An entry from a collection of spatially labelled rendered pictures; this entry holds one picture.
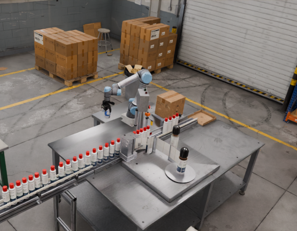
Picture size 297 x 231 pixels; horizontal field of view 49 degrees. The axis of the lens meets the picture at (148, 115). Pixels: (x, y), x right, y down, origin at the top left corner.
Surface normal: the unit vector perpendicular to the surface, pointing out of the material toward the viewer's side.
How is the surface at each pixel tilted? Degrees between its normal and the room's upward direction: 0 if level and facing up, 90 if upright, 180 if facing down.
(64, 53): 90
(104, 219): 1
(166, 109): 90
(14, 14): 90
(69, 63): 90
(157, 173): 0
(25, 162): 0
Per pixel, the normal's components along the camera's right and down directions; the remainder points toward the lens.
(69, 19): 0.74, 0.40
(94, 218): 0.12, -0.87
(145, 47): -0.61, 0.33
